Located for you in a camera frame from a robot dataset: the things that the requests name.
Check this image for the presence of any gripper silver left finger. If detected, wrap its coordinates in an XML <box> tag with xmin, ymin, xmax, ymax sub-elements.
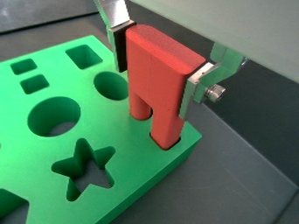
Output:
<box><xmin>93</xmin><ymin>0</ymin><xmax>136</xmax><ymax>73</ymax></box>

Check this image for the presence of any green shape-sorter fixture block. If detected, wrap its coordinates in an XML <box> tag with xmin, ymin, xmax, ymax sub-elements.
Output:
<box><xmin>0</xmin><ymin>36</ymin><xmax>201</xmax><ymax>224</ymax></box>

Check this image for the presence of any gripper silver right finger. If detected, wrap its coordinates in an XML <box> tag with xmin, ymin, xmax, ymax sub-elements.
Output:
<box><xmin>178</xmin><ymin>43</ymin><xmax>248</xmax><ymax>120</ymax></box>

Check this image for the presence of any red square-circle object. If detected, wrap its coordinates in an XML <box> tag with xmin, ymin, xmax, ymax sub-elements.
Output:
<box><xmin>125</xmin><ymin>24</ymin><xmax>205</xmax><ymax>150</ymax></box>

